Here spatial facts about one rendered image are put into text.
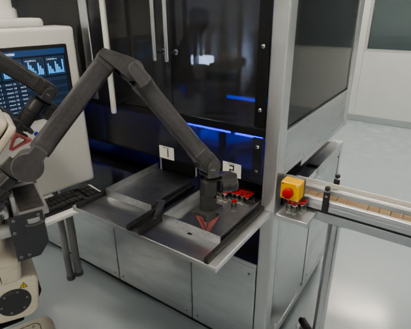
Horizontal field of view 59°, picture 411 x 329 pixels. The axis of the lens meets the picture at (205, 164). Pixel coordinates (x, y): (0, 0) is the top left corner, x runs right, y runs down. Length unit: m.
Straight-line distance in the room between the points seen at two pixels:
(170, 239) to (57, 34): 1.01
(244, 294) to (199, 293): 0.28
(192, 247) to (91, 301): 1.28
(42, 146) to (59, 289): 1.64
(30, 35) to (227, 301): 1.47
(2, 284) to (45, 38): 0.99
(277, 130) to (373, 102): 4.71
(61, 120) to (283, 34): 0.73
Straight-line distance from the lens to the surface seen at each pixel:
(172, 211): 1.42
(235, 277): 1.75
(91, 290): 2.51
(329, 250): 1.63
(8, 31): 1.71
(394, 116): 5.98
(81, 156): 1.91
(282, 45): 1.27
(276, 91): 1.29
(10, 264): 1.36
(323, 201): 1.47
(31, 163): 1.04
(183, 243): 1.28
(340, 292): 2.52
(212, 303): 1.95
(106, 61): 1.06
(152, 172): 1.80
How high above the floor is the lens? 1.63
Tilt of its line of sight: 24 degrees down
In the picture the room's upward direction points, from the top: straight up
